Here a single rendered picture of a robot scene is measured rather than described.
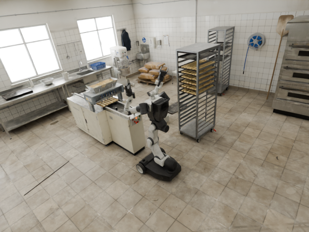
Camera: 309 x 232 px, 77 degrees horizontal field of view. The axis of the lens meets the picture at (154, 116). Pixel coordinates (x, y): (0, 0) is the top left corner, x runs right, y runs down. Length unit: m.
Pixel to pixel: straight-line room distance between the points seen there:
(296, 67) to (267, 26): 1.50
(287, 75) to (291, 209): 2.80
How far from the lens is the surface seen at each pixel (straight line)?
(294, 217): 3.34
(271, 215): 3.24
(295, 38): 4.94
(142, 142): 3.87
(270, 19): 6.02
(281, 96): 5.26
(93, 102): 3.77
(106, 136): 4.16
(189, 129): 4.26
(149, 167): 3.39
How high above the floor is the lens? 2.52
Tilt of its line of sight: 29 degrees down
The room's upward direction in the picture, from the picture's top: 6 degrees counter-clockwise
